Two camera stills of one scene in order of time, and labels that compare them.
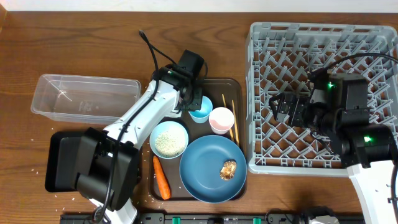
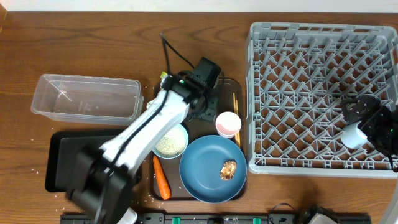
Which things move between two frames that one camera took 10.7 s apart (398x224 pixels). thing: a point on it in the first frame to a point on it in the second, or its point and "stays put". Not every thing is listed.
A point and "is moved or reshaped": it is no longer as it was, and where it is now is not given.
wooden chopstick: [236, 123] to [237, 107]
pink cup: [221, 120] is moved or reshaped
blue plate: [200, 166] stays put
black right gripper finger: [273, 101] to [352, 111]
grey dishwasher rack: [280, 58] stays put
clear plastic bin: [84, 99] stays put
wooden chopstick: [231, 130] to [234, 110]
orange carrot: [163, 182] stays put
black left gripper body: [195, 101] to [209, 109]
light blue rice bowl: [168, 140] stays put
